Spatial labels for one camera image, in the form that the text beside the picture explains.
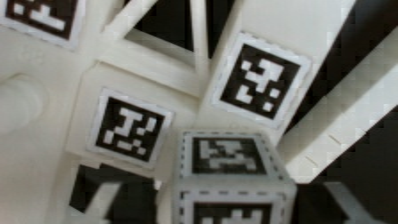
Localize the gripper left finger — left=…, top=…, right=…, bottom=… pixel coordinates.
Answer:
left=63, top=183, right=122, bottom=224

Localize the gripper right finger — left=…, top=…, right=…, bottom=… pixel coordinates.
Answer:
left=324, top=182, right=388, bottom=224

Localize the white chair leg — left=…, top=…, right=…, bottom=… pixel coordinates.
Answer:
left=173, top=130, right=298, bottom=224

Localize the white chair back part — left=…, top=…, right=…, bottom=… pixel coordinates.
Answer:
left=0, top=0, right=356, bottom=224

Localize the white U-shaped fence frame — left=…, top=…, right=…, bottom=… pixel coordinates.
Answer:
left=280, top=27, right=398, bottom=183

